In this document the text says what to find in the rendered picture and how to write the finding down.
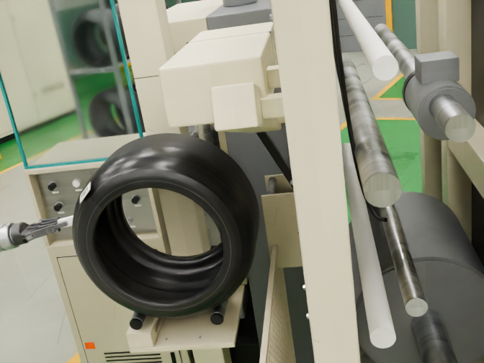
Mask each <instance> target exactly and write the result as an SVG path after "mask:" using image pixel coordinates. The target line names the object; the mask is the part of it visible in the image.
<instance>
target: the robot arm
mask: <svg viewBox="0 0 484 363"><path fill-rule="evenodd" d="M39 221H40V222H38V223H31V224H30V225H28V224H27V223H25V222H20V223H6V224H3V225H0V253H1V252H2V251H7V250H9V249H13V248H17V247H19V246H20V245H22V244H25V243H29V242H30V241H31V240H34V239H36V238H39V237H42V236H46V235H48V234H51V233H54V232H56V230H58V232H59V231H61V230H60V228H66V227H69V226H72V222H73V216H70V217H67V218H61V217H56V218H47V219H39Z"/></svg>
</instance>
